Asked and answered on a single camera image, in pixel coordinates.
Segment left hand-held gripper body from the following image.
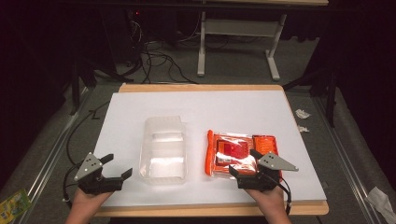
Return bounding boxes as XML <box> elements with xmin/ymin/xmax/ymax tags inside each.
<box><xmin>74</xmin><ymin>151</ymin><xmax>124</xmax><ymax>196</ymax></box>

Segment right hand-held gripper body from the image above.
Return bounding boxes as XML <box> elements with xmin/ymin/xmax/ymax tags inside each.
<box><xmin>237</xmin><ymin>151</ymin><xmax>300</xmax><ymax>192</ymax></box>

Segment clear bag of orange packets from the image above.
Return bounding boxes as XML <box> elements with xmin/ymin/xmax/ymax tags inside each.
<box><xmin>204</xmin><ymin>129</ymin><xmax>283</xmax><ymax>180</ymax></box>

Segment clear plastic tray container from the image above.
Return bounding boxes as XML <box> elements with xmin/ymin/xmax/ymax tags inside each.
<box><xmin>138</xmin><ymin>115</ymin><xmax>188</xmax><ymax>185</ymax></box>

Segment person's left hand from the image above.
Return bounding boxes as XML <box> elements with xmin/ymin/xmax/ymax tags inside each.
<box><xmin>70</xmin><ymin>187</ymin><xmax>113</xmax><ymax>213</ymax></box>

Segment person's right hand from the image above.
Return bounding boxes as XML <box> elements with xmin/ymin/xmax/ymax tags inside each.
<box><xmin>245</xmin><ymin>184</ymin><xmax>288</xmax><ymax>216</ymax></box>

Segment white board table top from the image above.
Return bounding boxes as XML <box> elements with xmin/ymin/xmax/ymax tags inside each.
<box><xmin>92</xmin><ymin>90</ymin><xmax>328</xmax><ymax>208</ymax></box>

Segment black metal stand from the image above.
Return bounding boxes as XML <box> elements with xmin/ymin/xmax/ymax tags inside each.
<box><xmin>68</xmin><ymin>59</ymin><xmax>98</xmax><ymax>117</ymax></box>
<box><xmin>282</xmin><ymin>66</ymin><xmax>340</xmax><ymax>129</ymax></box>

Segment green printed packet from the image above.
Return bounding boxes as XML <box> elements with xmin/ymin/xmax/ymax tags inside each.
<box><xmin>0</xmin><ymin>188</ymin><xmax>34</xmax><ymax>224</ymax></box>

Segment large white crumpled tissue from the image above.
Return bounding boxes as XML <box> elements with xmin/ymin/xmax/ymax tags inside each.
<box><xmin>365</xmin><ymin>186</ymin><xmax>396</xmax><ymax>224</ymax></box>

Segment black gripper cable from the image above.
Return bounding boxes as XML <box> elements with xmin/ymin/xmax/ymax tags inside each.
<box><xmin>62</xmin><ymin>100</ymin><xmax>112</xmax><ymax>203</ymax></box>
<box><xmin>263</xmin><ymin>172</ymin><xmax>293</xmax><ymax>217</ymax></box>

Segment metal floor rail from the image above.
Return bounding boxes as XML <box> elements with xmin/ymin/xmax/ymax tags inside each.
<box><xmin>312</xmin><ymin>95</ymin><xmax>386</xmax><ymax>224</ymax></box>
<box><xmin>17</xmin><ymin>86</ymin><xmax>95</xmax><ymax>224</ymax></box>

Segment black floor cables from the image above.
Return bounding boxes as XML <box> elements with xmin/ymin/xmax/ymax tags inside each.
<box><xmin>123</xmin><ymin>18</ymin><xmax>200</xmax><ymax>85</ymax></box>

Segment white metal desk frame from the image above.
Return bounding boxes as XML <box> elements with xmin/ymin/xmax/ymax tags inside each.
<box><xmin>196</xmin><ymin>9</ymin><xmax>288</xmax><ymax>82</ymax></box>

